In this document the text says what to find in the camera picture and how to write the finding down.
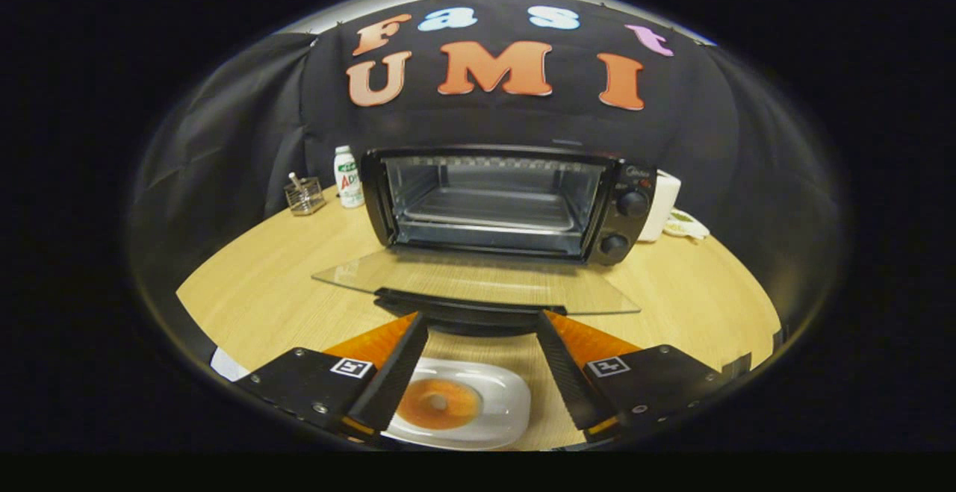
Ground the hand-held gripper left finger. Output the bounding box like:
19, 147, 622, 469
235, 311, 430, 446

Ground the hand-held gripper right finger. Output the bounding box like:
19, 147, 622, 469
534, 310, 751, 442

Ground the sugared orange donut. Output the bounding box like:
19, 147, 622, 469
397, 379, 482, 432

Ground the black toaster oven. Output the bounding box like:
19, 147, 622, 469
312, 145, 658, 337

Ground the white bread toaster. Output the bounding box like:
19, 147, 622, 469
639, 169, 682, 243

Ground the white oval plate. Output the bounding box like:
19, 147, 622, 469
381, 358, 533, 450

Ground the white paper sheet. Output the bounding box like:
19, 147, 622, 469
211, 346, 251, 382

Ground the white divided dish with beans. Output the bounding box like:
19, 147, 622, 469
663, 208, 710, 240

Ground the white bottle green label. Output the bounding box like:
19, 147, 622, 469
333, 145, 365, 209

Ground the black backdrop cloth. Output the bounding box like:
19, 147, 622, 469
127, 0, 848, 373

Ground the clear wire-framed holder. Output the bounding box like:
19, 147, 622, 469
284, 177, 326, 217

